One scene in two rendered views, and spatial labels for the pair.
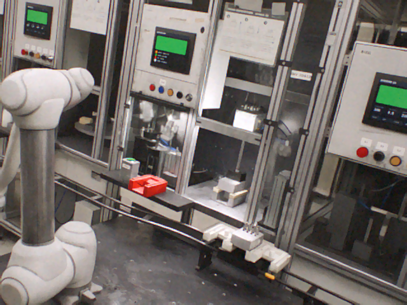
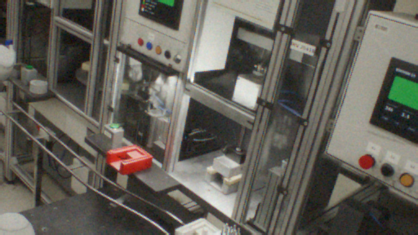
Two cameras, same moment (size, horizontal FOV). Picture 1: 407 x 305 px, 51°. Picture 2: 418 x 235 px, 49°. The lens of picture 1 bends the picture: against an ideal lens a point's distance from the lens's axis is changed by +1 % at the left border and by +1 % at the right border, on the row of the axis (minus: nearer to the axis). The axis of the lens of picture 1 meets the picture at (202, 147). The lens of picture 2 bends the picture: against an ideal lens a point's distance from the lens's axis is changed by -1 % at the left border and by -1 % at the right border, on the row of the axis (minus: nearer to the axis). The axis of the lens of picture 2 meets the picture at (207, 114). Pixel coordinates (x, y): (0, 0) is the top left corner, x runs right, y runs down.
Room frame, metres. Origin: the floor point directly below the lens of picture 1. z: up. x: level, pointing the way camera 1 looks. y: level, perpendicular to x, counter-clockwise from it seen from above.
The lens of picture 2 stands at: (0.34, -0.33, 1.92)
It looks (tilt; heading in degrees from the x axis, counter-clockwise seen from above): 21 degrees down; 9
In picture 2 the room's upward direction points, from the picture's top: 12 degrees clockwise
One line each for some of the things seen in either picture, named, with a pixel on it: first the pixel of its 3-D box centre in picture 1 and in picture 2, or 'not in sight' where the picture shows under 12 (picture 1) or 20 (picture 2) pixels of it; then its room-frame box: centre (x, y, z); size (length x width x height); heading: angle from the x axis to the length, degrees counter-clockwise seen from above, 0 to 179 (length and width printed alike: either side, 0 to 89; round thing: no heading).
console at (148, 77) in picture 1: (181, 57); (177, 4); (2.29, 0.20, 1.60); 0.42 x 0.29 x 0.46; 59
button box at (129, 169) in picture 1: (130, 170); (113, 138); (2.14, 0.35, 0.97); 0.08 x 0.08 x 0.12; 59
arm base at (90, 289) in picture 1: (73, 285); not in sight; (1.43, 0.38, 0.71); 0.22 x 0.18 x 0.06; 59
